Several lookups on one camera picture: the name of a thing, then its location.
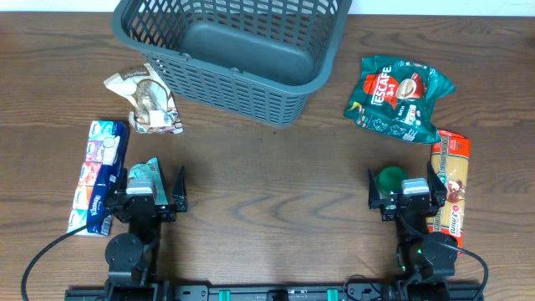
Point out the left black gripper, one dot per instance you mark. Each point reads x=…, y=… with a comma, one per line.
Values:
x=142, y=211

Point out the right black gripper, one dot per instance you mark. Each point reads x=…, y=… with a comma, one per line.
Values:
x=409, y=211

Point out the mint green snack packet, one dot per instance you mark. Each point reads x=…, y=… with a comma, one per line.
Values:
x=151, y=171

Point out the green lid jar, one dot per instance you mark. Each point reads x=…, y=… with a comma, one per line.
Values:
x=390, y=179

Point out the blue Kleenex tissue pack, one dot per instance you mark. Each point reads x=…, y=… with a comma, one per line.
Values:
x=104, y=158

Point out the green Nescafe coffee bag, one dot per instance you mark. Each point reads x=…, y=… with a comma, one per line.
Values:
x=396, y=97

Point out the grey plastic basket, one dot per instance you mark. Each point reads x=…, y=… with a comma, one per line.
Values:
x=257, y=58

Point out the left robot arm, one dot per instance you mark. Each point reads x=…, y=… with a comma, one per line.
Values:
x=132, y=256

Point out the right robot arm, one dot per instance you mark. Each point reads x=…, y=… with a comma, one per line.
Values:
x=427, y=258

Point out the orange spaghetti packet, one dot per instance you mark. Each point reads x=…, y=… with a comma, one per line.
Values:
x=450, y=159

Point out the beige dried mushroom bag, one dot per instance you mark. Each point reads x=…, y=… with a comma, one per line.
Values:
x=154, y=105

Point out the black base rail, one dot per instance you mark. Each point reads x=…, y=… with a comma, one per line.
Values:
x=345, y=292

